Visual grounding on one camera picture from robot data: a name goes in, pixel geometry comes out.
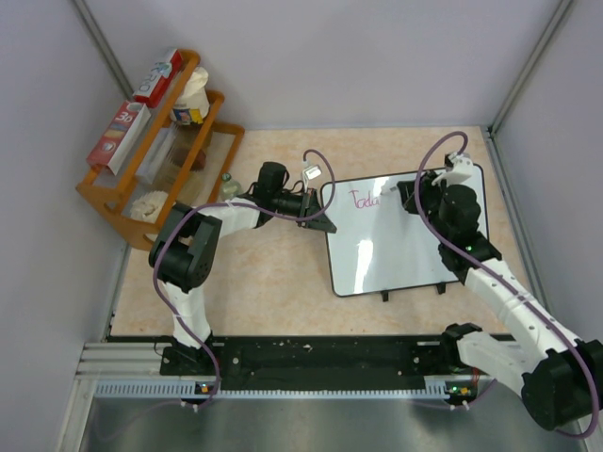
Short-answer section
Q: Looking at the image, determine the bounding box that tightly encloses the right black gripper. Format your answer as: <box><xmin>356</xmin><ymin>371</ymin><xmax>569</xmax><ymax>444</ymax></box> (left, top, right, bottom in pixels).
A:
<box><xmin>399</xmin><ymin>170</ymin><xmax>454</xmax><ymax>243</ymax></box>

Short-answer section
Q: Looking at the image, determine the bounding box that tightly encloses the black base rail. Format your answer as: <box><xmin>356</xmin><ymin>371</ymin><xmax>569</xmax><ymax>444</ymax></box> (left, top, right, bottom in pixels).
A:
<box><xmin>159</xmin><ymin>335</ymin><xmax>476</xmax><ymax>392</ymax></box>

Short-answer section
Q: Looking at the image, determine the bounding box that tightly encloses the white cup upper shelf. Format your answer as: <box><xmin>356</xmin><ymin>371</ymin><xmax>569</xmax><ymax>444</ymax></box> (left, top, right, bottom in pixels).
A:
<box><xmin>171</xmin><ymin>66</ymin><xmax>210</xmax><ymax>125</ymax></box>

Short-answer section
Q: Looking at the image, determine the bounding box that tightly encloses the red white toothpaste box lower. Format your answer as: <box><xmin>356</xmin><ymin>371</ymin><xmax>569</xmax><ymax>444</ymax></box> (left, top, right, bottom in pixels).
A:
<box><xmin>87</xmin><ymin>101</ymin><xmax>151</xmax><ymax>175</ymax></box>

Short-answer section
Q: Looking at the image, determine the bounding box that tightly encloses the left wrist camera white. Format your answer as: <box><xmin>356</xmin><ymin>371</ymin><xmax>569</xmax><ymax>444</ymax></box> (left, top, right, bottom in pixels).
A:
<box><xmin>301</xmin><ymin>162</ymin><xmax>322</xmax><ymax>183</ymax></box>

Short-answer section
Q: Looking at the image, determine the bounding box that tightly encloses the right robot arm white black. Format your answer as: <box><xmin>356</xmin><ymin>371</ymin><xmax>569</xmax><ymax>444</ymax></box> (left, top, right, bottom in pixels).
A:
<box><xmin>392</xmin><ymin>170</ymin><xmax>602</xmax><ymax>434</ymax></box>

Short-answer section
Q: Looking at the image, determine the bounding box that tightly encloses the red white toothpaste box upper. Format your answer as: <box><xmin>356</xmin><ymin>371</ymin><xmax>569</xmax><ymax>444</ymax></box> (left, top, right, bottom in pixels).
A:
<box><xmin>133</xmin><ymin>48</ymin><xmax>183</xmax><ymax>108</ymax></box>

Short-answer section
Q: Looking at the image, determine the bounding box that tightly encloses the white cup shelf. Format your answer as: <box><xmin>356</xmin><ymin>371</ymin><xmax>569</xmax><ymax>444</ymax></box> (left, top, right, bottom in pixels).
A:
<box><xmin>130</xmin><ymin>190</ymin><xmax>169</xmax><ymax>223</ymax></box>
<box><xmin>171</xmin><ymin>66</ymin><xmax>210</xmax><ymax>125</ymax></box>

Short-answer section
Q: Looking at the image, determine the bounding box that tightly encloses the white whiteboard black frame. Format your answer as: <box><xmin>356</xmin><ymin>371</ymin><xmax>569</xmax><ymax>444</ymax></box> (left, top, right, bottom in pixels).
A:
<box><xmin>320</xmin><ymin>172</ymin><xmax>458</xmax><ymax>297</ymax></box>

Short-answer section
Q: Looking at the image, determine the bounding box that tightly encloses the brown box on shelf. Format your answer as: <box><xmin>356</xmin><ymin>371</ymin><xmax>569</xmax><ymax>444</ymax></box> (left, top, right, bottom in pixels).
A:
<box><xmin>190</xmin><ymin>149</ymin><xmax>206</xmax><ymax>171</ymax></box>

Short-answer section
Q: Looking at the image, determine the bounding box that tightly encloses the clear plastic bottle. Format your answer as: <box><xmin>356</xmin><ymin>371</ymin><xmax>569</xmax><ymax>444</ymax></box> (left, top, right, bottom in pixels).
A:
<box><xmin>219</xmin><ymin>172</ymin><xmax>243</xmax><ymax>201</ymax></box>

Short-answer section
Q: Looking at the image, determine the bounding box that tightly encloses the orange wooden shelf rack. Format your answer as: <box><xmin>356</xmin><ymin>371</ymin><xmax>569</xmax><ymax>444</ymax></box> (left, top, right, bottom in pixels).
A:
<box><xmin>76</xmin><ymin>49</ymin><xmax>245</xmax><ymax>250</ymax></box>

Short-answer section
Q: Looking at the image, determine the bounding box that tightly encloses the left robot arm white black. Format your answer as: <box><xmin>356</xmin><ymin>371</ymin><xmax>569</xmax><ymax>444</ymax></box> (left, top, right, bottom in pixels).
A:
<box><xmin>148</xmin><ymin>161</ymin><xmax>337</xmax><ymax>374</ymax></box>

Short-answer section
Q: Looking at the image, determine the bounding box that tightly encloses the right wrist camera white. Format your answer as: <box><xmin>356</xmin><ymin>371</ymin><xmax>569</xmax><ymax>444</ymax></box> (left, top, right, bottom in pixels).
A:
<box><xmin>432</xmin><ymin>152</ymin><xmax>474</xmax><ymax>186</ymax></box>

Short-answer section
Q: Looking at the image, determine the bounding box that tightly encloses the red white toothpaste box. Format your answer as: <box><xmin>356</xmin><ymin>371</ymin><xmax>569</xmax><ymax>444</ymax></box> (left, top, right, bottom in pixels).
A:
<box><xmin>87</xmin><ymin>101</ymin><xmax>151</xmax><ymax>175</ymax></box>
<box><xmin>133</xmin><ymin>48</ymin><xmax>183</xmax><ymax>108</ymax></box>

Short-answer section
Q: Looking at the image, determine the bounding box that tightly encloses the white cup lower shelf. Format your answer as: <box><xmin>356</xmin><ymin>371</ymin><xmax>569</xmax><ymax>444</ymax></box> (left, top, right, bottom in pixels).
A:
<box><xmin>130</xmin><ymin>190</ymin><xmax>169</xmax><ymax>223</ymax></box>

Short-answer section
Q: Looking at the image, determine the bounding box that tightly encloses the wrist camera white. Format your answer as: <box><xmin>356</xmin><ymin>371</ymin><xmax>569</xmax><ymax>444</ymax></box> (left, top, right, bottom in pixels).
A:
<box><xmin>301</xmin><ymin>162</ymin><xmax>322</xmax><ymax>183</ymax></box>
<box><xmin>432</xmin><ymin>152</ymin><xmax>474</xmax><ymax>186</ymax></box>

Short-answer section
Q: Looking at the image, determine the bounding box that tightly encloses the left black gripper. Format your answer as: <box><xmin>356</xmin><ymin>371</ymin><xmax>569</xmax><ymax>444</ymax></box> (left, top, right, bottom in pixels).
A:
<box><xmin>272</xmin><ymin>187</ymin><xmax>335</xmax><ymax>234</ymax></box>

